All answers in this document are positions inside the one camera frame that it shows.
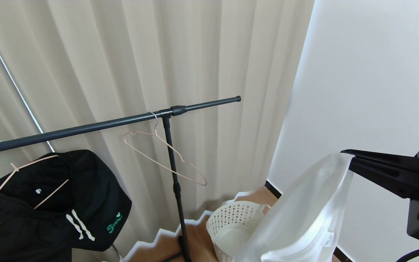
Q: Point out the white garment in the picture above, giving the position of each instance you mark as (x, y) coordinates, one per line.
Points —
(304, 218)

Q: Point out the pink clothes hanger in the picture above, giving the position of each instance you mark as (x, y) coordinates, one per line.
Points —
(180, 160)
(27, 165)

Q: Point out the black shorts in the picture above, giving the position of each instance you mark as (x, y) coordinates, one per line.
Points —
(13, 225)

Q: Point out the white laundry basket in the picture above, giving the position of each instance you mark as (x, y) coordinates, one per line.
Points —
(227, 218)

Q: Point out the black clothes rack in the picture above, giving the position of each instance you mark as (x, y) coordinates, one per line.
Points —
(86, 127)

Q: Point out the beige curtain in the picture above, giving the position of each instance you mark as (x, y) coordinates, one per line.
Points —
(158, 54)

